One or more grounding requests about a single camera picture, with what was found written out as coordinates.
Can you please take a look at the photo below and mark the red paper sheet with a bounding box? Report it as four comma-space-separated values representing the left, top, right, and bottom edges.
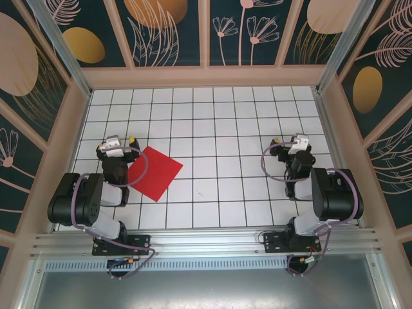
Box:
127, 145, 184, 203

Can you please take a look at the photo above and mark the grey metal sheet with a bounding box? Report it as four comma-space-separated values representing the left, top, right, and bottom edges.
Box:
17, 252, 398, 309

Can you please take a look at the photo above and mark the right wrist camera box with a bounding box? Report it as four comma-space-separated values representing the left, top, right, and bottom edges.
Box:
287, 135, 312, 156

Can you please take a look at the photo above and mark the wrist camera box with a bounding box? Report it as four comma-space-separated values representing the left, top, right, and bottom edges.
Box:
98, 136, 125, 158
287, 135, 312, 156

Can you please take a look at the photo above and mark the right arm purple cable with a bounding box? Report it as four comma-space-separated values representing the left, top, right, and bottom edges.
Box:
261, 141, 360, 277

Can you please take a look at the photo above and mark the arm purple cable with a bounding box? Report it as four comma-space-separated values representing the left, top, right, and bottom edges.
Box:
71, 146, 156, 280
261, 141, 360, 277

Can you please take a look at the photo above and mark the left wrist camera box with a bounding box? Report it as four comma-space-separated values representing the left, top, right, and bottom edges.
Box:
98, 136, 125, 158

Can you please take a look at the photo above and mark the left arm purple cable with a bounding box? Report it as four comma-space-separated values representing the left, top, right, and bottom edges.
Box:
71, 146, 156, 280

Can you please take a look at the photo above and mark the aluminium side rail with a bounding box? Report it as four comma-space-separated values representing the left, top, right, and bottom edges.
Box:
312, 89, 364, 228

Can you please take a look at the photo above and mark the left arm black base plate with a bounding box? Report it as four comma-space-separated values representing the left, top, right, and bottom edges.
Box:
92, 234, 152, 257

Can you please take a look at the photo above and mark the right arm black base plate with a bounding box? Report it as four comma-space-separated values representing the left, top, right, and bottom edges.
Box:
263, 232, 323, 254

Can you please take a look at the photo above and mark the aluminium corner post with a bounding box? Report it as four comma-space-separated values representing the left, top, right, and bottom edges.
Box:
25, 0, 94, 97
314, 0, 377, 94

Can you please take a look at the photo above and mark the aluminium mounting rail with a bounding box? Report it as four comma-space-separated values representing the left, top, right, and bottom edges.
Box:
30, 227, 384, 258

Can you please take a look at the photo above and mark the slotted cable duct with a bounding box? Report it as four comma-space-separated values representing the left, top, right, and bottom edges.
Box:
44, 257, 290, 272

